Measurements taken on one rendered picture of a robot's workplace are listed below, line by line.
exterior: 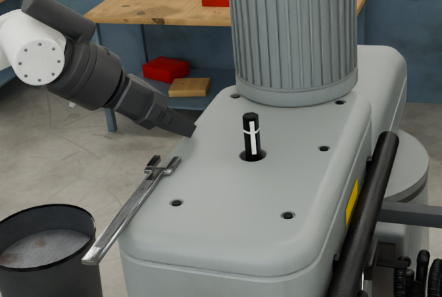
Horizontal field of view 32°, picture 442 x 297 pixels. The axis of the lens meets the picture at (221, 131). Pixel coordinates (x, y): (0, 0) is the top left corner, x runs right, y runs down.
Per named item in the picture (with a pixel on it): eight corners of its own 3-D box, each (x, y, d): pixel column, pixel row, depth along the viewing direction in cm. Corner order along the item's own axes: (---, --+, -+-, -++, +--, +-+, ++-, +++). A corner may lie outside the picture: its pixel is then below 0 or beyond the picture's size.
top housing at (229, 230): (314, 371, 89) (309, 261, 82) (116, 336, 98) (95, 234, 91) (376, 172, 128) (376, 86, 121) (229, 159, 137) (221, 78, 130)
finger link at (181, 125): (186, 140, 112) (153, 124, 108) (196, 121, 112) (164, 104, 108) (191, 143, 110) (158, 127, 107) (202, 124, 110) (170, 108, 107)
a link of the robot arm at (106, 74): (112, 119, 117) (47, 88, 110) (143, 66, 117) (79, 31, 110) (146, 148, 107) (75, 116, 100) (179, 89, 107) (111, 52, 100)
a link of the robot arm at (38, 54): (74, 115, 101) (-1, 80, 94) (54, 84, 109) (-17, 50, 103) (120, 45, 99) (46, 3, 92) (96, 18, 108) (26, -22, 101)
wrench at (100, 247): (104, 268, 85) (104, 261, 84) (73, 263, 86) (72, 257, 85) (181, 161, 105) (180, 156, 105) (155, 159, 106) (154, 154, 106)
